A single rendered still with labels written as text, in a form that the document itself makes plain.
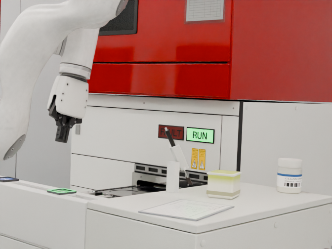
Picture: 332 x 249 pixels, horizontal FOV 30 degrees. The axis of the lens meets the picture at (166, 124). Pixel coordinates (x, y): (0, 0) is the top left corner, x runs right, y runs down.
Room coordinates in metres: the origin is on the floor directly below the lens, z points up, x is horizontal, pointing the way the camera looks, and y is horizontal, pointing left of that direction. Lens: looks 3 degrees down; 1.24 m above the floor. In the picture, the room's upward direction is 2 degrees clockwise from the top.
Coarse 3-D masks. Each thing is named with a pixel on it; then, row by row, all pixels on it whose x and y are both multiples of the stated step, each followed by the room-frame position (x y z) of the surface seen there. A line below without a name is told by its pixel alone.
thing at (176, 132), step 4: (160, 128) 2.18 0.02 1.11; (164, 128) 2.17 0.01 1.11; (168, 128) 2.16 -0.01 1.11; (172, 128) 2.15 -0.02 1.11; (176, 128) 2.13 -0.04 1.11; (180, 128) 2.12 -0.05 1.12; (160, 132) 2.18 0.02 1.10; (164, 132) 2.17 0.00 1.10; (172, 132) 2.15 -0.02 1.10; (176, 132) 2.13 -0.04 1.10; (180, 132) 2.12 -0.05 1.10; (160, 136) 2.18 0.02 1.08; (164, 136) 2.17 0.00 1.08; (172, 136) 2.14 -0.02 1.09; (176, 136) 2.13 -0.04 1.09; (180, 136) 2.12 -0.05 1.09
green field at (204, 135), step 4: (188, 128) 2.10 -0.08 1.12; (192, 128) 2.09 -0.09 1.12; (188, 132) 2.10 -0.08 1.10; (192, 132) 2.09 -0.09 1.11; (196, 132) 2.08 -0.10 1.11; (200, 132) 2.06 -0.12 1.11; (204, 132) 2.05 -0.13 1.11; (208, 132) 2.04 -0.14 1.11; (212, 132) 2.03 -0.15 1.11; (188, 136) 2.10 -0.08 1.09; (192, 136) 2.09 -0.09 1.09; (196, 136) 2.08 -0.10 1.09; (200, 136) 2.06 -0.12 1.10; (204, 136) 2.05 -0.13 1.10; (208, 136) 2.04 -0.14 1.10; (212, 136) 2.03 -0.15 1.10; (196, 140) 2.07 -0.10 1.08; (200, 140) 2.06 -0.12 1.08; (204, 140) 2.05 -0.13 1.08; (208, 140) 2.04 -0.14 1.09; (212, 140) 2.03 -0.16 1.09
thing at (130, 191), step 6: (138, 186) 2.19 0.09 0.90; (144, 186) 2.19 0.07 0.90; (150, 186) 2.20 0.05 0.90; (108, 192) 2.04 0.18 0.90; (114, 192) 2.05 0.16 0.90; (120, 192) 2.05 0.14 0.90; (126, 192) 2.06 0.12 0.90; (132, 192) 2.06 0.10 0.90; (138, 192) 2.07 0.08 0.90; (144, 192) 2.06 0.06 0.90; (150, 192) 2.07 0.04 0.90
